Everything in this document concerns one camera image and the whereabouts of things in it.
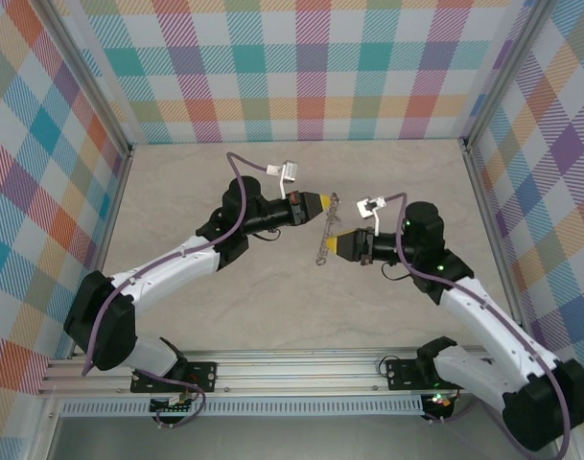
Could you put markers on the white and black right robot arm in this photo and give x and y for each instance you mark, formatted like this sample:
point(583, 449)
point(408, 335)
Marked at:
point(483, 316)

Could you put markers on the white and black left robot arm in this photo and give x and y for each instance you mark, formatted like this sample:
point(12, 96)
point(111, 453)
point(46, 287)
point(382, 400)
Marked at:
point(167, 268)

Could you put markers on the circuit board with lit LED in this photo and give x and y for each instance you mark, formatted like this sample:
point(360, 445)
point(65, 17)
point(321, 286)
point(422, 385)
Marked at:
point(440, 401)

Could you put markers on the grey metal lower panel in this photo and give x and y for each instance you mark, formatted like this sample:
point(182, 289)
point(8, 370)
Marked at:
point(296, 441)

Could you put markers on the circuit board with green connector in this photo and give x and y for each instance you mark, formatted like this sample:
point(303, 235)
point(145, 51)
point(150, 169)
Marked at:
point(169, 408)

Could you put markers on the aluminium side rail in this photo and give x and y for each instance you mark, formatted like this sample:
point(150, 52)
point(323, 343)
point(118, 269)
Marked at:
point(115, 215)
point(489, 215)

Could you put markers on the aluminium mounting rail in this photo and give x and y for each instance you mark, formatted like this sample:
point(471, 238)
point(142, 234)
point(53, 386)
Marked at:
point(296, 369)

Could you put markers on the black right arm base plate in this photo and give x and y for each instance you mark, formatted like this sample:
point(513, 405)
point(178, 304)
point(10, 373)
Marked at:
point(401, 373)

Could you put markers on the aluminium frame post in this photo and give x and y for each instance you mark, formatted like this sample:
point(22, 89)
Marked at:
point(97, 81)
point(496, 81)

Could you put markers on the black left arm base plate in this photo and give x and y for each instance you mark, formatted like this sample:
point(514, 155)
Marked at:
point(206, 373)

